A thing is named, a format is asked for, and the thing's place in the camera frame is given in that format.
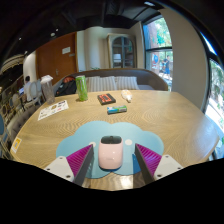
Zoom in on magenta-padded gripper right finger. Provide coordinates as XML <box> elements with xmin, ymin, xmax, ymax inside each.
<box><xmin>134</xmin><ymin>142</ymin><xmax>184</xmax><ymax>185</ymax></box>

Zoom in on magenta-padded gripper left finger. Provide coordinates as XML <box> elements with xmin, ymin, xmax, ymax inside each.
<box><xmin>43</xmin><ymin>143</ymin><xmax>95</xmax><ymax>187</ymax></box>

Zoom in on pink computer mouse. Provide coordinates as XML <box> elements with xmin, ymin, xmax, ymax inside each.
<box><xmin>97</xmin><ymin>134</ymin><xmax>124</xmax><ymax>171</ymax></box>

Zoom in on blue cloud-shaped mouse pad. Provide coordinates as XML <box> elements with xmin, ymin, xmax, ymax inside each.
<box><xmin>55</xmin><ymin>120</ymin><xmax>165</xmax><ymax>180</ymax></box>

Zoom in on yellow and white card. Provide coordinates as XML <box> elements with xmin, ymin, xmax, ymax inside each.
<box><xmin>10</xmin><ymin>137</ymin><xmax>23</xmax><ymax>154</ymax></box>

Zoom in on white sticker sheet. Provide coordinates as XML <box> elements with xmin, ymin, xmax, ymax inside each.
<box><xmin>37</xmin><ymin>99</ymin><xmax>70</xmax><ymax>122</ymax></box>

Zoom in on grey tufted bench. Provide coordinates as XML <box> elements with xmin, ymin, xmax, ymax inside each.
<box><xmin>6</xmin><ymin>103</ymin><xmax>43</xmax><ymax>141</ymax></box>

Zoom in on blue-backed chairs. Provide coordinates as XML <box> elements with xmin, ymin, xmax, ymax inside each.
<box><xmin>0</xmin><ymin>113</ymin><xmax>11</xmax><ymax>158</ymax></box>

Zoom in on small green blue pack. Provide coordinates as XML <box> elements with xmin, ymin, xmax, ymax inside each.
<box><xmin>106</xmin><ymin>105</ymin><xmax>128</xmax><ymax>115</ymax></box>

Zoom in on clear shaker bottle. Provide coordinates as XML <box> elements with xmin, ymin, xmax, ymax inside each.
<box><xmin>40</xmin><ymin>74</ymin><xmax>56</xmax><ymax>105</ymax></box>

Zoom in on group of white chairs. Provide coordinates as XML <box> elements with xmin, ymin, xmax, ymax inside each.
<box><xmin>9</xmin><ymin>79</ymin><xmax>44</xmax><ymax>111</ymax></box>

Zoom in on white tube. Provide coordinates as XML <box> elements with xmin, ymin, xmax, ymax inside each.
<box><xmin>120</xmin><ymin>89</ymin><xmax>134</xmax><ymax>103</ymax></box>

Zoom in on green drink can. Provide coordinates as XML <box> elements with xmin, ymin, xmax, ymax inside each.
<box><xmin>75</xmin><ymin>75</ymin><xmax>89</xmax><ymax>102</ymax></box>

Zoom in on black and red box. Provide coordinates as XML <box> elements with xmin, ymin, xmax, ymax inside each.
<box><xmin>97</xmin><ymin>93</ymin><xmax>117</xmax><ymax>106</ymax></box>

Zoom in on large curved window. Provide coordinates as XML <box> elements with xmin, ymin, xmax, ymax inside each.
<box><xmin>199</xmin><ymin>33</ymin><xmax>224</xmax><ymax>159</ymax></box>

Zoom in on person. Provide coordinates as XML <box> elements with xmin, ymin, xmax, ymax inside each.
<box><xmin>23</xmin><ymin>75</ymin><xmax>34</xmax><ymax>101</ymax></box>

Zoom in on striped cushion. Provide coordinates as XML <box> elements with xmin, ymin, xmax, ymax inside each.
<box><xmin>85</xmin><ymin>76</ymin><xmax>99</xmax><ymax>93</ymax></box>
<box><xmin>114</xmin><ymin>76</ymin><xmax>140</xmax><ymax>91</ymax></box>
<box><xmin>94</xmin><ymin>76</ymin><xmax>118</xmax><ymax>93</ymax></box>

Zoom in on grey curved sofa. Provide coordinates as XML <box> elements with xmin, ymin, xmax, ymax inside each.
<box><xmin>53</xmin><ymin>68</ymin><xmax>170</xmax><ymax>98</ymax></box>

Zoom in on brown wooden door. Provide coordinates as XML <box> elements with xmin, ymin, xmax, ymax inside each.
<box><xmin>35</xmin><ymin>31</ymin><xmax>78</xmax><ymax>96</ymax></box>

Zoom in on black-framed window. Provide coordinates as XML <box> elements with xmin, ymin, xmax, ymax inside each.
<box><xmin>142</xmin><ymin>16</ymin><xmax>174</xmax><ymax>91</ymax></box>

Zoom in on arched glass cabinet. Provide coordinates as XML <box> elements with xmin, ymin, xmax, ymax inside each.
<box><xmin>106</xmin><ymin>33</ymin><xmax>137</xmax><ymax>70</ymax></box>

